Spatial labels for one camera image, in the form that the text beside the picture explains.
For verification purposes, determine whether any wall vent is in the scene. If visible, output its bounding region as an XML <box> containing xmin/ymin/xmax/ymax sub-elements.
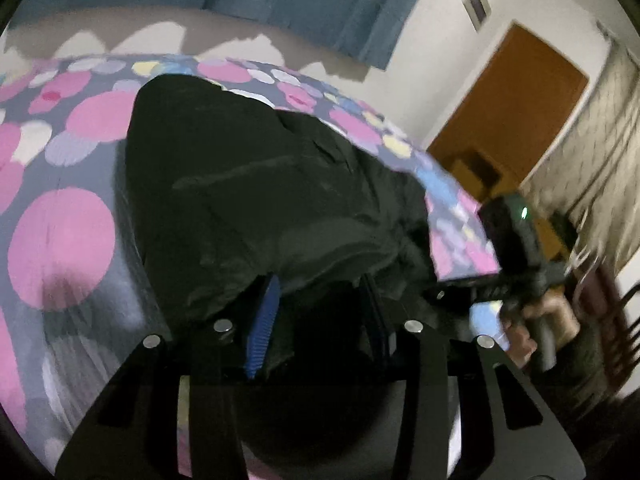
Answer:
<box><xmin>462</xmin><ymin>0</ymin><xmax>493</xmax><ymax>30</ymax></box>

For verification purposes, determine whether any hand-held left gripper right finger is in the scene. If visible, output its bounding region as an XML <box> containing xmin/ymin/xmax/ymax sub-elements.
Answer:
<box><xmin>360</xmin><ymin>274</ymin><xmax>587</xmax><ymax>480</ymax></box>

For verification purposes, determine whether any white patterned curtain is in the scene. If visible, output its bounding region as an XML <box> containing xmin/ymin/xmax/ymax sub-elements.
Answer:
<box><xmin>520</xmin><ymin>20</ymin><xmax>640</xmax><ymax>281</ymax></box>

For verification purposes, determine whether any black jacket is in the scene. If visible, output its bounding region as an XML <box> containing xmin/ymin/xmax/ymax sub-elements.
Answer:
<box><xmin>117</xmin><ymin>74</ymin><xmax>473</xmax><ymax>480</ymax></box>

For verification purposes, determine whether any blue curtain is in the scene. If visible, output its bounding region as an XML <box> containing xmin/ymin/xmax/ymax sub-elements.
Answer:
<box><xmin>15</xmin><ymin>0</ymin><xmax>441</xmax><ymax>72</ymax></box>

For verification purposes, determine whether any person's right hand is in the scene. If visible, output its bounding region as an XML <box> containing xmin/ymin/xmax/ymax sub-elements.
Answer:
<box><xmin>502</xmin><ymin>292</ymin><xmax>581</xmax><ymax>368</ymax></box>

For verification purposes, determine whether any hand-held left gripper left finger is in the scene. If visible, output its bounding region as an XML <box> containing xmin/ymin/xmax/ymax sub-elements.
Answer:
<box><xmin>54</xmin><ymin>274</ymin><xmax>282</xmax><ymax>480</ymax></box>

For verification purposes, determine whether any brown wooden furniture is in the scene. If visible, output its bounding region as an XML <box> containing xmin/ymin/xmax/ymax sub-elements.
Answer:
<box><xmin>450</xmin><ymin>152</ymin><xmax>501</xmax><ymax>201</ymax></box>

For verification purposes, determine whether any polka dot bed sheet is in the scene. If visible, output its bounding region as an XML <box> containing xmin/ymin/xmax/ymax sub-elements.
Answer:
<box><xmin>0</xmin><ymin>54</ymin><xmax>506</xmax><ymax>480</ymax></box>

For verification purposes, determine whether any wooden chair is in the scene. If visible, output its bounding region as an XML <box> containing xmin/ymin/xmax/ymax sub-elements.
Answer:
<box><xmin>575</xmin><ymin>260</ymin><xmax>640</xmax><ymax>403</ymax></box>

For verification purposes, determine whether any brown wooden door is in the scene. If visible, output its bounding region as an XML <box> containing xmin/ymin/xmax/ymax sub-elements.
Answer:
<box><xmin>425</xmin><ymin>21</ymin><xmax>591</xmax><ymax>201</ymax></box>

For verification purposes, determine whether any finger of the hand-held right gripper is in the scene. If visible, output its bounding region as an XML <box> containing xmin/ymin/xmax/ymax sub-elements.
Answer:
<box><xmin>425</xmin><ymin>280</ymin><xmax>503</xmax><ymax>307</ymax></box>

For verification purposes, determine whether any grey scalloped headboard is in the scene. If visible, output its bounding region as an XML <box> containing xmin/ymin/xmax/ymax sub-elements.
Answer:
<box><xmin>0</xmin><ymin>7</ymin><xmax>368</xmax><ymax>83</ymax></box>

